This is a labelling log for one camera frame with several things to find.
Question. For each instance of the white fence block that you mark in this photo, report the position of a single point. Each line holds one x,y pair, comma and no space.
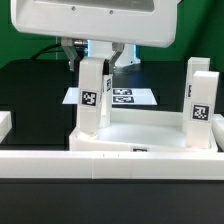
218,129
5,124

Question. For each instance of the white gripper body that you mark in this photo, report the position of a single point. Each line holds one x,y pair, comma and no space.
138,22

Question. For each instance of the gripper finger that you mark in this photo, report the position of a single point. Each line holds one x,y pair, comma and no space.
71,52
109,64

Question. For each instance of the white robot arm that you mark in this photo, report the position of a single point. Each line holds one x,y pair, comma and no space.
104,49

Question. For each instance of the fiducial marker sheet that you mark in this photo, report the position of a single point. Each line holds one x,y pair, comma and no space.
120,96

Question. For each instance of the white left fence block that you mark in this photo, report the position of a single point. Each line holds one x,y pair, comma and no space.
5,124

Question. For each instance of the white desk tabletop tray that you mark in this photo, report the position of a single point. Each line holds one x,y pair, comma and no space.
138,130

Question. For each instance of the white right fence block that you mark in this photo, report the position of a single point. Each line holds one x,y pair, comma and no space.
218,129

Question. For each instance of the white front fence bar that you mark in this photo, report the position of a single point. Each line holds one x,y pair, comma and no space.
111,165

